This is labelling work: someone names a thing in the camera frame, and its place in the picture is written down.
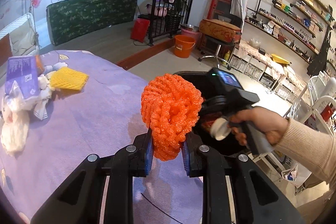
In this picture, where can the orange foam fruit net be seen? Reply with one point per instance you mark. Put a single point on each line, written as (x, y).
(170, 107)

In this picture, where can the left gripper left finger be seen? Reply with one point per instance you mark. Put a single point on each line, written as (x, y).
(142, 161)

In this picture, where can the swivel stool with cushion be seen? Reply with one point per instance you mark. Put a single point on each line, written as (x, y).
(223, 34)

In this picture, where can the purple floral tablecloth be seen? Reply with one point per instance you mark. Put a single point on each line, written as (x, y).
(104, 117)

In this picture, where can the yellow foam fruit net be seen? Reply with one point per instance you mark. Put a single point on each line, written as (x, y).
(66, 78)

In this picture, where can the pink basin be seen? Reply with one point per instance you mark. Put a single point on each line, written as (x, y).
(191, 31)

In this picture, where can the right hand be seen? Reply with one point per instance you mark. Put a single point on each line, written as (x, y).
(272, 124)

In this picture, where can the green patterned counter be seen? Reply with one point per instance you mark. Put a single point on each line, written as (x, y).
(70, 19)

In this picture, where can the orange plastic bucket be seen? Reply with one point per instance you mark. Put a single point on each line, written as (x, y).
(183, 45)

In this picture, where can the red paper bag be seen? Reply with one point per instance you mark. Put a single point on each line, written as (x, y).
(139, 30)

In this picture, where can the beige sweater right forearm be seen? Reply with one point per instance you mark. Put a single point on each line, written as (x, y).
(313, 149)

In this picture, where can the black trash bin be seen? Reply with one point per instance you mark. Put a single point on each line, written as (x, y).
(213, 107)

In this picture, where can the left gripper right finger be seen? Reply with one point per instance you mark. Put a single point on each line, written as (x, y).
(190, 152)

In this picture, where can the purple snack package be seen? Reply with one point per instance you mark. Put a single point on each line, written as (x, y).
(22, 77)

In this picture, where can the white metal rack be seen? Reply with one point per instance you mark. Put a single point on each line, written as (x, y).
(307, 108)

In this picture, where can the white plastic bag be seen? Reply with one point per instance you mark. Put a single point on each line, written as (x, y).
(16, 112)

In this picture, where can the black metal railing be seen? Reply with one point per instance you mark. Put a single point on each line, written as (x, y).
(166, 18)

